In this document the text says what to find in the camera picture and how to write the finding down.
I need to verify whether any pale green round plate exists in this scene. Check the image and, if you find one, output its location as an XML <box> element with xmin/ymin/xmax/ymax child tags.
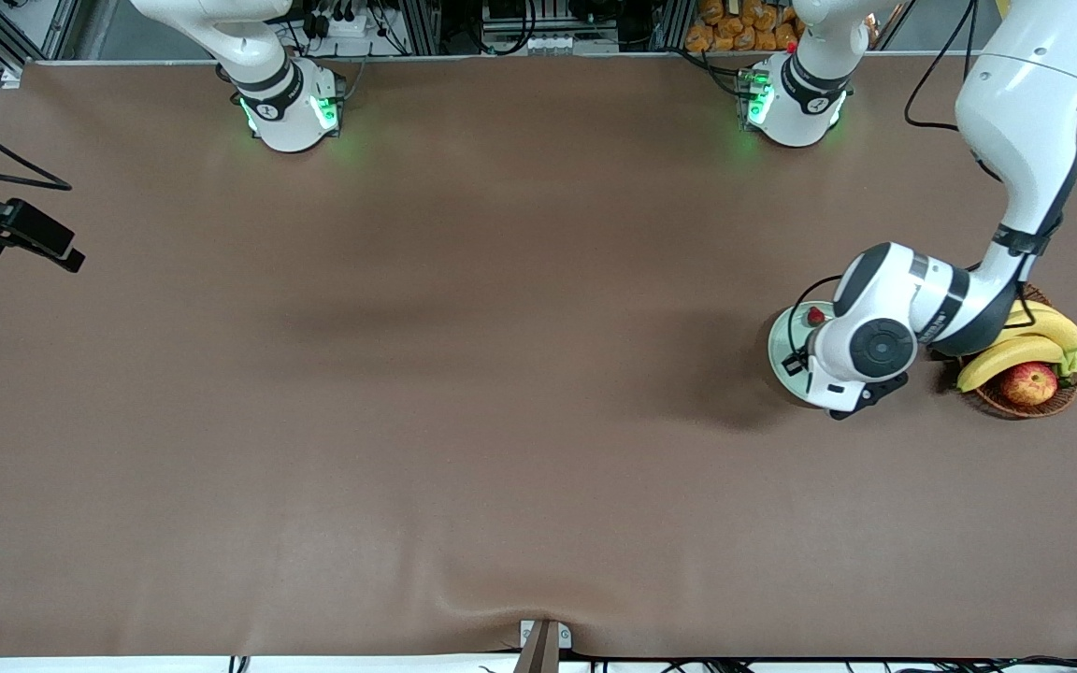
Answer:
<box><xmin>768</xmin><ymin>301</ymin><xmax>843</xmax><ymax>409</ymax></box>

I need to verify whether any brown wicker basket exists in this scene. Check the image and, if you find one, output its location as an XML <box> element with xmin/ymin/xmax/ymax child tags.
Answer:
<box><xmin>959</xmin><ymin>280</ymin><xmax>1077</xmax><ymax>420</ymax></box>

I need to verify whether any long yellow banana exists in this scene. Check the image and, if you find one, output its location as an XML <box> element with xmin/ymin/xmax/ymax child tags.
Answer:
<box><xmin>955</xmin><ymin>335</ymin><xmax>1069</xmax><ymax>394</ymax></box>
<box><xmin>1006</xmin><ymin>299</ymin><xmax>1077</xmax><ymax>356</ymax></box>

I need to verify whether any red yellow apple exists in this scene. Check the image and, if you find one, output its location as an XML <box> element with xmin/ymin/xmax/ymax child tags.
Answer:
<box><xmin>999</xmin><ymin>362</ymin><xmax>1060</xmax><ymax>407</ymax></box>

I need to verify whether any large brown table mat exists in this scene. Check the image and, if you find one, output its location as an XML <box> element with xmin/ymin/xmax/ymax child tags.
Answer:
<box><xmin>0</xmin><ymin>56</ymin><xmax>1077</xmax><ymax>660</ymax></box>

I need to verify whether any pile of orange bread rolls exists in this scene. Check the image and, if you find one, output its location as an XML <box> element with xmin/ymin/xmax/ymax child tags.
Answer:
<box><xmin>684</xmin><ymin>0</ymin><xmax>806</xmax><ymax>54</ymax></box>

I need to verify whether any white power strip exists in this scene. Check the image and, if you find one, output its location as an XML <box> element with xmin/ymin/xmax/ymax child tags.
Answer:
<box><xmin>300</xmin><ymin>5</ymin><xmax>381</xmax><ymax>40</ymax></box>

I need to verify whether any white connector strip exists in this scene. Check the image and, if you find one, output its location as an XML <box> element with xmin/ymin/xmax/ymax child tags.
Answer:
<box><xmin>512</xmin><ymin>33</ymin><xmax>588</xmax><ymax>57</ymax></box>

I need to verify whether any black electronics box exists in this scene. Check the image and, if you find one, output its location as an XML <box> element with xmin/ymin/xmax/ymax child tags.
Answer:
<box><xmin>482</xmin><ymin>0</ymin><xmax>539</xmax><ymax>29</ymax></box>

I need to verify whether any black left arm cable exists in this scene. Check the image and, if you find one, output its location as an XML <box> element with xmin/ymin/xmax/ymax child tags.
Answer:
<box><xmin>789</xmin><ymin>0</ymin><xmax>979</xmax><ymax>354</ymax></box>

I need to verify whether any aluminium frame profile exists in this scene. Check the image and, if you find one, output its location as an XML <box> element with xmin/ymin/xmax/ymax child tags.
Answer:
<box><xmin>405</xmin><ymin>0</ymin><xmax>443</xmax><ymax>57</ymax></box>
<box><xmin>655</xmin><ymin>0</ymin><xmax>694</xmax><ymax>52</ymax></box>
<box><xmin>29</xmin><ymin>0</ymin><xmax>83</xmax><ymax>63</ymax></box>

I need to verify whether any grey bracket with brown bar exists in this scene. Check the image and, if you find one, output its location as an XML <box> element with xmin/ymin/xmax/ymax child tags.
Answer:
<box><xmin>512</xmin><ymin>618</ymin><xmax>574</xmax><ymax>673</ymax></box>

